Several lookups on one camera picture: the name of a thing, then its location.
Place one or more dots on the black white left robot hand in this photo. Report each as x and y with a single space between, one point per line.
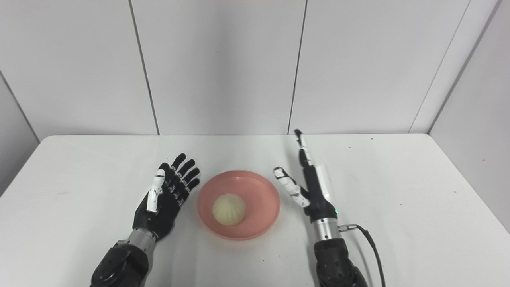
161 215

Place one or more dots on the pink round plate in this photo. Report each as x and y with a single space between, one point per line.
259 199

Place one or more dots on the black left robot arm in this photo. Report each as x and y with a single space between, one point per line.
119 267

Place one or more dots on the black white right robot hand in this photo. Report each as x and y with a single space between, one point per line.
316 199

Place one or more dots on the cream steamed bun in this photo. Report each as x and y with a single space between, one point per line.
228 209

